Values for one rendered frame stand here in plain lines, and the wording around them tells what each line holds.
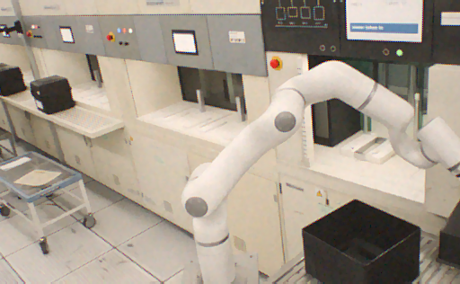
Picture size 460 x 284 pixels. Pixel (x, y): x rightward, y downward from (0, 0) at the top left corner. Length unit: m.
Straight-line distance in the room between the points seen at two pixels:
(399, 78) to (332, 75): 1.53
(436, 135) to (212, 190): 0.65
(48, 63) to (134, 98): 1.51
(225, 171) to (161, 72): 2.02
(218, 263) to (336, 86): 0.71
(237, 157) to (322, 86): 0.32
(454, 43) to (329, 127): 0.87
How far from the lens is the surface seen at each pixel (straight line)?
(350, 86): 1.26
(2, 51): 5.98
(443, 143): 1.37
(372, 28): 1.71
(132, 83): 3.20
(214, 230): 1.50
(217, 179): 1.37
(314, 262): 1.60
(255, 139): 1.31
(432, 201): 1.77
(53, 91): 3.98
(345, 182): 2.01
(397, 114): 1.30
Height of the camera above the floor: 1.82
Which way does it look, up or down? 22 degrees down
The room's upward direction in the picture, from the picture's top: 8 degrees counter-clockwise
